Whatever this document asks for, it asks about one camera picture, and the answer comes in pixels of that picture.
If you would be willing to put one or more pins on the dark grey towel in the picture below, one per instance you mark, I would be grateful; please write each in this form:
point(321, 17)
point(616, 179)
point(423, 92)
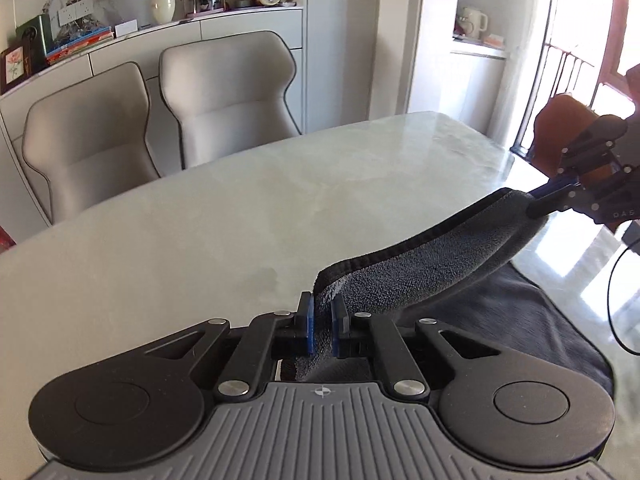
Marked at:
point(450, 260)

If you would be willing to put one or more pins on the black balcony railing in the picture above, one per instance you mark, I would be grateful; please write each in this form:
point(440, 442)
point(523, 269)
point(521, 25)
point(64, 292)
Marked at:
point(565, 70)

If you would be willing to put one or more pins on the stack of books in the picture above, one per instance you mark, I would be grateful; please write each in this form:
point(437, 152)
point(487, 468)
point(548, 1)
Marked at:
point(80, 45)

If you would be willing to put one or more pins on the white kettle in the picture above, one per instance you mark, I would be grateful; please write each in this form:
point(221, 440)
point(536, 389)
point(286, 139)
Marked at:
point(472, 22)

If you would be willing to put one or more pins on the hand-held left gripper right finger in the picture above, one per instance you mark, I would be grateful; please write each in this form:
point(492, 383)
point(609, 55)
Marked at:
point(337, 330)

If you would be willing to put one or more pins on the framed flower picture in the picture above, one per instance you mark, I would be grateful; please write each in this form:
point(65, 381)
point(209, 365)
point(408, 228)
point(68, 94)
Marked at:
point(13, 70)

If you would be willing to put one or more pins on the green box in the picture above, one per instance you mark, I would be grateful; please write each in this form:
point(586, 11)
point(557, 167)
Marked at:
point(34, 40)

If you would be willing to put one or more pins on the brown leather chair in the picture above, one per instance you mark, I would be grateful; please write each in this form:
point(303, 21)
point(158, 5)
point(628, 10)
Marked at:
point(557, 132)

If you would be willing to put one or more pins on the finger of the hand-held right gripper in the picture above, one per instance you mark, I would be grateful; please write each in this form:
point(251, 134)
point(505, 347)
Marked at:
point(575, 200)
point(590, 147)

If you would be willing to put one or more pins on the beige upholstered dining chair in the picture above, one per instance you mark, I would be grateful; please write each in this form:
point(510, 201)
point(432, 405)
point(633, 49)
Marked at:
point(230, 100)
point(85, 150)

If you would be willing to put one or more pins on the white card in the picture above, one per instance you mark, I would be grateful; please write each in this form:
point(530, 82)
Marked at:
point(127, 28)

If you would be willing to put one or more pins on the white wall socket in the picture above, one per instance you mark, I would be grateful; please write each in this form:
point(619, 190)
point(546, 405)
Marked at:
point(75, 14)

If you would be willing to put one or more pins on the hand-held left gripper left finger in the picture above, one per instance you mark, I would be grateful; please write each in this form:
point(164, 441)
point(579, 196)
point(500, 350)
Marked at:
point(309, 327)

